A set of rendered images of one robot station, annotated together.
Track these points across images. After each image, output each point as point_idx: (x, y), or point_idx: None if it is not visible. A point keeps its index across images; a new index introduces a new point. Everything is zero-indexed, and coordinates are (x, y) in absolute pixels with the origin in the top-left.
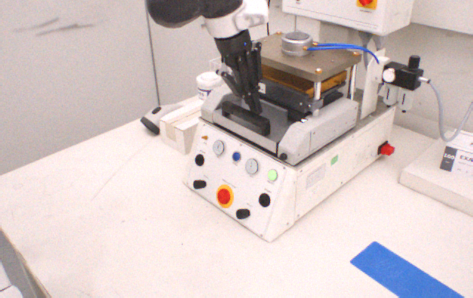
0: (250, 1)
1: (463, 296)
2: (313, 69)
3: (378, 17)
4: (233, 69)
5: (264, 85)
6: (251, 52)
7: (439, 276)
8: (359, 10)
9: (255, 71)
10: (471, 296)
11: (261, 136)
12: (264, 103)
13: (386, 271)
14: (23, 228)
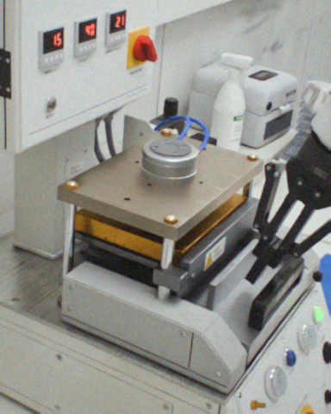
0: (327, 88)
1: (322, 255)
2: (244, 161)
3: (147, 72)
4: (312, 212)
5: (224, 240)
6: (275, 181)
7: None
8: (129, 74)
9: (269, 209)
10: (319, 251)
11: (299, 284)
12: (240, 261)
13: (325, 295)
14: None
